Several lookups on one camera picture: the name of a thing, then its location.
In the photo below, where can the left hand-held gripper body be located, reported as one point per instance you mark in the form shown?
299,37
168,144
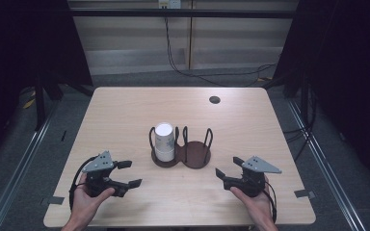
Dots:
98,165

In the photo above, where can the metal floor rail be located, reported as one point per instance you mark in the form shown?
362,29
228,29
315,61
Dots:
321,163
22,163

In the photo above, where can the floral paper cup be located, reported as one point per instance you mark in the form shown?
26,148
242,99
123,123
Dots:
164,136

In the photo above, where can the white wall socket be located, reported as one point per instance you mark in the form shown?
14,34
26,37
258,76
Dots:
169,3

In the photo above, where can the black curtain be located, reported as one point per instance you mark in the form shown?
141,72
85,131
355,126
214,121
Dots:
19,45
350,64

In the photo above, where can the beige vertical wall post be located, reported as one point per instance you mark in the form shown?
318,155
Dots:
190,38

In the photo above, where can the yellow floor tape piece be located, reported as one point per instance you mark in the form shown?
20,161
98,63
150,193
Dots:
29,103

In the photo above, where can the dark brown double cup holder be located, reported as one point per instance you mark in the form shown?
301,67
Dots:
194,155

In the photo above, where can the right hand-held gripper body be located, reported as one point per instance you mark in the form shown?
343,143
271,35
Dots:
258,166

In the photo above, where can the black metal stand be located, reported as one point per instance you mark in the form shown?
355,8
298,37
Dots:
39,106
304,96

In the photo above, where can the person's left hand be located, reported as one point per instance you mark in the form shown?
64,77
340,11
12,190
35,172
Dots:
85,205

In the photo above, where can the grey floor tape piece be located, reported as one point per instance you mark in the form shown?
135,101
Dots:
304,193
53,200

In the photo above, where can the person's right hand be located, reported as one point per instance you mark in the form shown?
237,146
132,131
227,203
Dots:
260,207

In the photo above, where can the black horizontal bar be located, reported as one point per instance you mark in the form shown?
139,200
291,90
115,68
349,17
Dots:
125,13

